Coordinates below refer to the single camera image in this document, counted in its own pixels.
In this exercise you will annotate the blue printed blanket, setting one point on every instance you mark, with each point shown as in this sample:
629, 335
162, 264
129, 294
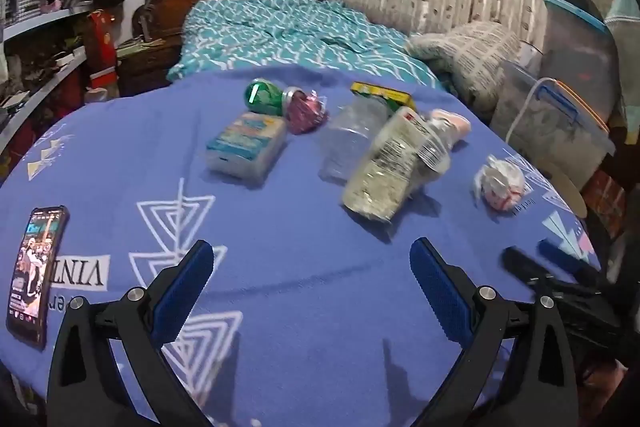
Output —
312, 316

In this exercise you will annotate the clear storage bin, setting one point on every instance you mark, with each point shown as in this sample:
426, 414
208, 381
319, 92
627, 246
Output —
579, 50
542, 121

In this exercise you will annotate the white red wrapper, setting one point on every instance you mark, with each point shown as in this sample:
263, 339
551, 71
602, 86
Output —
500, 183

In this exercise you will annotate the clear plastic water bottle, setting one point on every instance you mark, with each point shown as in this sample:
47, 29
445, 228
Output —
348, 135

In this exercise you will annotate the upper clear storage bin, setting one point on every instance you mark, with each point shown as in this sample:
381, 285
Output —
579, 50

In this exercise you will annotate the pink wrapper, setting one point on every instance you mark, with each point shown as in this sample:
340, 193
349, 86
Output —
303, 112

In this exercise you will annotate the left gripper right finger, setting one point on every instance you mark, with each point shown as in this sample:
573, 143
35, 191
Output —
515, 367

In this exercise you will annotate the crushed green soda can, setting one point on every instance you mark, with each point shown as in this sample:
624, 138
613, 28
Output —
264, 97

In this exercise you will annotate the black smartphone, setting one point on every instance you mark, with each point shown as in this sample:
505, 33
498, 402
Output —
26, 312

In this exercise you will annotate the pink paper cup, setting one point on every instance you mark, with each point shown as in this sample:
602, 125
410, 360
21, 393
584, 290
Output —
450, 127

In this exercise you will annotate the dark blue milk carton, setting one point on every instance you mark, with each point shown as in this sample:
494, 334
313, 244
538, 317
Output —
406, 154

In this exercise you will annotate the yellow small cardboard box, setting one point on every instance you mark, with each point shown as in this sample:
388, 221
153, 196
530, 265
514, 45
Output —
394, 99

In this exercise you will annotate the folded checkered quilt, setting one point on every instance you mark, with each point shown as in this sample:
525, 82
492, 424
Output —
472, 55

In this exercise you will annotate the wooden nightstand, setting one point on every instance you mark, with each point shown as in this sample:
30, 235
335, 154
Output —
146, 69

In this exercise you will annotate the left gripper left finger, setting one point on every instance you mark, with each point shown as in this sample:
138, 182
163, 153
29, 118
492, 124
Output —
85, 387

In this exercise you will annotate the teal patterned duvet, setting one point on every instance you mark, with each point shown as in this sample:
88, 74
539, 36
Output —
234, 34

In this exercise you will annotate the lower clear storage bin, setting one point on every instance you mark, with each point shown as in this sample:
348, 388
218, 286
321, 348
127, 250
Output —
542, 121

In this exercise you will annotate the grey wall shelves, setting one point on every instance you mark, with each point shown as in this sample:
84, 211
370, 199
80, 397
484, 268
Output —
42, 53

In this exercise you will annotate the blue white sponge pack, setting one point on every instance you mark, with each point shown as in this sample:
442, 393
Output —
248, 148

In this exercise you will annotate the red gift box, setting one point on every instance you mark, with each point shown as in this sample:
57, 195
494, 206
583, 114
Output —
100, 51

